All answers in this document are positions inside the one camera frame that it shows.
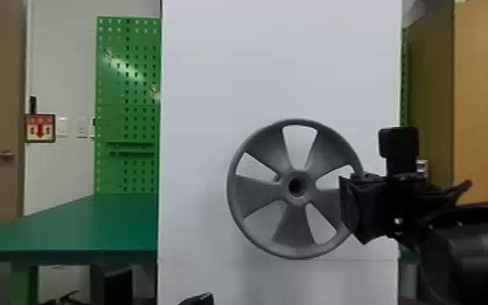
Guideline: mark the grey wheel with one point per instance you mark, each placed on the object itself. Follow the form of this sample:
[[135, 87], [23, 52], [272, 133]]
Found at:
[[265, 149]]

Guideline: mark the white wall switch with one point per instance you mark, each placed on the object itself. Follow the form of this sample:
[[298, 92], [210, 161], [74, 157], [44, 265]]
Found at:
[[62, 127], [82, 127]]

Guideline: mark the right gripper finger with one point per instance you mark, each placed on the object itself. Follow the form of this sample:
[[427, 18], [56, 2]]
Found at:
[[367, 204]]

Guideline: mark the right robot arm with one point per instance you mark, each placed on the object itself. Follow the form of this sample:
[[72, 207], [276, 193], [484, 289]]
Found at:
[[469, 255]]

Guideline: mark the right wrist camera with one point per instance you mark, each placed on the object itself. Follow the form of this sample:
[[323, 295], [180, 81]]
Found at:
[[398, 147]]

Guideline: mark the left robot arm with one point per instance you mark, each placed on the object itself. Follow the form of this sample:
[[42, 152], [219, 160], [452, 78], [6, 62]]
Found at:
[[197, 299]]

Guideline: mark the white panel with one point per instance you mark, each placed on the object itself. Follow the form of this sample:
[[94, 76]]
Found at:
[[235, 64]]

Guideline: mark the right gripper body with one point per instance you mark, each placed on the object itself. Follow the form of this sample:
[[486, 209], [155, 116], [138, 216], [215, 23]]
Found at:
[[405, 200]]

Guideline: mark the wooden cupboard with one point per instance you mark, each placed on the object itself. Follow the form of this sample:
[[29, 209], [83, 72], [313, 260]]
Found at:
[[482, 93]]

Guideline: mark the red wall sign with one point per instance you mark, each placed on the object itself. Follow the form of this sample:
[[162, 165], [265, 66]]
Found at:
[[39, 128]]

